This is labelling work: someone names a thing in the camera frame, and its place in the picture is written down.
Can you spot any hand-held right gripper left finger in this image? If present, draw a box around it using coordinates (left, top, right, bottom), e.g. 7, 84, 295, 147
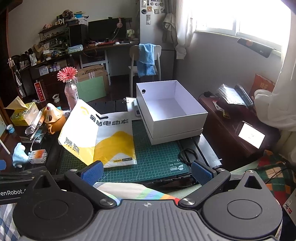
30, 160, 118, 209

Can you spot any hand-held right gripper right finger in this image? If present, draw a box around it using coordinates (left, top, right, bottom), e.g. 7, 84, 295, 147
179, 161, 267, 209

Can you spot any black hair tie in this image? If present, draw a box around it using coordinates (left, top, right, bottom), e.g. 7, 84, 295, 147
179, 148, 199, 165

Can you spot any white and yellow shopping bag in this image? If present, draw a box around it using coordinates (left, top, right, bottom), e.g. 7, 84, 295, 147
58, 99, 137, 168

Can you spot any white cardboard box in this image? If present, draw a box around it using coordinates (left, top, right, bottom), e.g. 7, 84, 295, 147
136, 80, 208, 139

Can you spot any clear plastic bag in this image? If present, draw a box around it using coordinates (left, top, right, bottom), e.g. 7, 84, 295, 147
217, 83, 247, 106

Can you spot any red paper bag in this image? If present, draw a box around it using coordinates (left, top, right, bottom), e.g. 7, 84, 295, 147
251, 73, 276, 100

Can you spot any light blue whale figurine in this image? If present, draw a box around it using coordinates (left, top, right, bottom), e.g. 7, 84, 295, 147
12, 142, 30, 168

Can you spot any blue checked cloth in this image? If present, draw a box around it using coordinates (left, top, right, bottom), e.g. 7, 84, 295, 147
0, 203, 22, 241

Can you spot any small clear plastic box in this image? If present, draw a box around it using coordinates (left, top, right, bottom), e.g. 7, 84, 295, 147
29, 149, 48, 164

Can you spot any green cutting mat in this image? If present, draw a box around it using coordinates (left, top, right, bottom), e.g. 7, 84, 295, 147
60, 119, 193, 181

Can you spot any dark wooden cabinet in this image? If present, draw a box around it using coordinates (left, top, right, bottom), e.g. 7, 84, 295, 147
198, 89, 281, 166

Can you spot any yellow-green tissue box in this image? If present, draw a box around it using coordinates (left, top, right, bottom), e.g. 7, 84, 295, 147
3, 96, 39, 127

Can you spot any multicoloured cloth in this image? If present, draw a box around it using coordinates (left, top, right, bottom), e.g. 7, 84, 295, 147
94, 182, 181, 205

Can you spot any phone with lit screen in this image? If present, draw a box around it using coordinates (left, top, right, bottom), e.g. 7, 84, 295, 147
238, 121, 266, 149

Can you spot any orange bird toy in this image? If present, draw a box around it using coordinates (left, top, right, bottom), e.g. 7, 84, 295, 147
43, 103, 67, 135

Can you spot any colourful knit blanket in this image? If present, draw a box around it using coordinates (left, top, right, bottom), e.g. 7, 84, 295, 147
252, 149, 296, 205

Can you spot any pink drink bottle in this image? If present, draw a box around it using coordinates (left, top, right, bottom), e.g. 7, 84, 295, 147
64, 81, 79, 111

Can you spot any red sign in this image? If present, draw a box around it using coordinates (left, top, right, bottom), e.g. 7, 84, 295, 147
34, 79, 48, 103

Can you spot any black folded umbrella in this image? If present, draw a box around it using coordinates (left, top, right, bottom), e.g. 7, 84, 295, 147
234, 85, 254, 109

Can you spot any silver laptop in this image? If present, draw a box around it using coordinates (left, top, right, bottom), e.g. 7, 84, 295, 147
282, 191, 296, 215

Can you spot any brown cardboard box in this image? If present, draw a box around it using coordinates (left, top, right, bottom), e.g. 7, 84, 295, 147
73, 65, 110, 93

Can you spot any pink flower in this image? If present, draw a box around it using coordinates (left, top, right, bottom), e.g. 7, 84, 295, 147
57, 67, 78, 82

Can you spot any white curtain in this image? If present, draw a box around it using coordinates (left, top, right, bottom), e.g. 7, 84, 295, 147
176, 0, 296, 132

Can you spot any white chair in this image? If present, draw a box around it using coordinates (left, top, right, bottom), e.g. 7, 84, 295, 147
128, 45, 162, 98

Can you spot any light blue tissue pack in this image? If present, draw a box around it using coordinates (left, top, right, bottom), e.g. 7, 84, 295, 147
68, 45, 84, 54

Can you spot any blue towel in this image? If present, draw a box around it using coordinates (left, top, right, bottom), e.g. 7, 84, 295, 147
136, 43, 156, 78

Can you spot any wooden desk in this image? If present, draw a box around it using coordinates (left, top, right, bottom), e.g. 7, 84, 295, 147
80, 40, 140, 78

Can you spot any dark shelf unit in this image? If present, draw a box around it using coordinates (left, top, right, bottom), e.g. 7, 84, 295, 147
10, 22, 74, 98

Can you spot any black computer tower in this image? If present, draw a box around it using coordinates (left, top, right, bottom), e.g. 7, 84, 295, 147
69, 23, 89, 47

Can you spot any black device on sill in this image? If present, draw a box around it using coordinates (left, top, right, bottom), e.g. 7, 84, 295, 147
237, 38, 282, 59

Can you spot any black monitor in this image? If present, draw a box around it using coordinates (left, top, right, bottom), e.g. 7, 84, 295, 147
88, 19, 127, 42

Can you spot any grey hanging jacket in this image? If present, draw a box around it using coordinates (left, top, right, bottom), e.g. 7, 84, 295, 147
161, 13, 179, 45

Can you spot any grey refrigerator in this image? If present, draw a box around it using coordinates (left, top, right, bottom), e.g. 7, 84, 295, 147
140, 0, 177, 80

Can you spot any white charging cable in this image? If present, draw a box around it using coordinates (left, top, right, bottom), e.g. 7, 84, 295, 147
28, 133, 45, 156

